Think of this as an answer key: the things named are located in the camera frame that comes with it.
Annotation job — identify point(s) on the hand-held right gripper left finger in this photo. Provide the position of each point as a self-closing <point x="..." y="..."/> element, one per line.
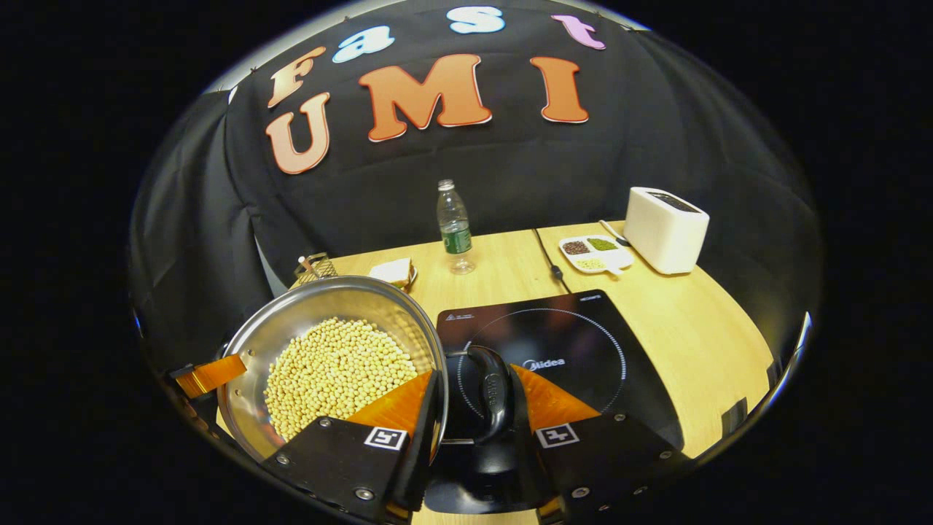
<point x="421" y="459"/>

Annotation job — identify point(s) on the pile of green beans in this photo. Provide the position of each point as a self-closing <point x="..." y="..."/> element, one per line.
<point x="602" y="244"/>

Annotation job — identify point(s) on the pile of soybeans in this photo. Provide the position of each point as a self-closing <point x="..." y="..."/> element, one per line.
<point x="335" y="375"/>

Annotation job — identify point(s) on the white divided dish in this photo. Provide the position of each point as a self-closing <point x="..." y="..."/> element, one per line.
<point x="618" y="259"/>

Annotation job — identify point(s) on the pile of dark red beans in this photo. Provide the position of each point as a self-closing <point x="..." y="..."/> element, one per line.
<point x="576" y="248"/>

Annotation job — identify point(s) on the white toaster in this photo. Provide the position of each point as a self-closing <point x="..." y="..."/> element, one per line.
<point x="663" y="233"/>

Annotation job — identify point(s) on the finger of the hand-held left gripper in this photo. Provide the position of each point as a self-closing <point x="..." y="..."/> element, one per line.
<point x="211" y="375"/>

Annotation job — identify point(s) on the clear plastic water bottle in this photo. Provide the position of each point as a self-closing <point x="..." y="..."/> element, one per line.
<point x="455" y="233"/>

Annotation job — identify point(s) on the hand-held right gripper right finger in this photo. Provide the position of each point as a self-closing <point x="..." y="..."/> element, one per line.
<point x="526" y="426"/>

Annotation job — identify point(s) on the sandwich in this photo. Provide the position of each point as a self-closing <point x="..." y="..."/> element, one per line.
<point x="393" y="271"/>

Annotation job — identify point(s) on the black induction cooktop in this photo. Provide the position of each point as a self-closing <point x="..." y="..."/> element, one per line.
<point x="583" y="335"/>

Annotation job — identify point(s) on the black backdrop cloth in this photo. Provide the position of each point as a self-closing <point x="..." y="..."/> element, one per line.
<point x="656" y="131"/>

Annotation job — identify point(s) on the small white plate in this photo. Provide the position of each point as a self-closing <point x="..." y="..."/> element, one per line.
<point x="414" y="275"/>

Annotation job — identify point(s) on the pile of pale yellow beans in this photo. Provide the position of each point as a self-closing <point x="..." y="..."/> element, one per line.
<point x="590" y="264"/>

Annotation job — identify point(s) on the wooden stick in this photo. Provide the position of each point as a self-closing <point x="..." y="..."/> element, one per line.
<point x="306" y="266"/>

